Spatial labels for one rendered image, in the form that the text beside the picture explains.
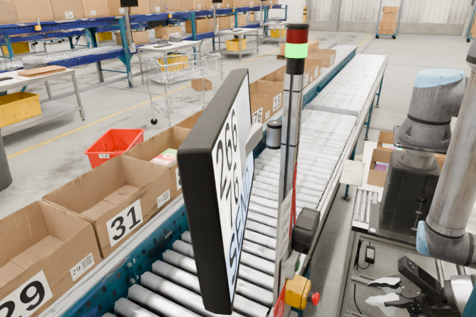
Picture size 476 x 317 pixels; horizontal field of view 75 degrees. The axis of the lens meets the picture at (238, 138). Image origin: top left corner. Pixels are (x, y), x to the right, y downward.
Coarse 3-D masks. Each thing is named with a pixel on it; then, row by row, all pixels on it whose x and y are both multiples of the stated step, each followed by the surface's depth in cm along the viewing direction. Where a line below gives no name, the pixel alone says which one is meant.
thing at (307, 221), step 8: (304, 208) 102; (304, 216) 97; (312, 216) 98; (296, 224) 95; (304, 224) 95; (312, 224) 94; (296, 232) 94; (304, 232) 93; (312, 232) 93; (296, 240) 95; (304, 240) 93; (312, 240) 94; (304, 248) 98
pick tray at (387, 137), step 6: (384, 132) 218; (390, 132) 216; (378, 138) 207; (384, 138) 219; (390, 138) 218; (378, 144) 219; (390, 150) 193; (396, 150) 192; (438, 156) 202; (444, 156) 188
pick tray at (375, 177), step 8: (376, 152) 194; (384, 152) 192; (376, 160) 196; (384, 160) 194; (440, 160) 179; (440, 168) 181; (368, 176) 173; (376, 176) 171; (384, 176) 169; (368, 184) 175; (376, 184) 173; (384, 184) 171
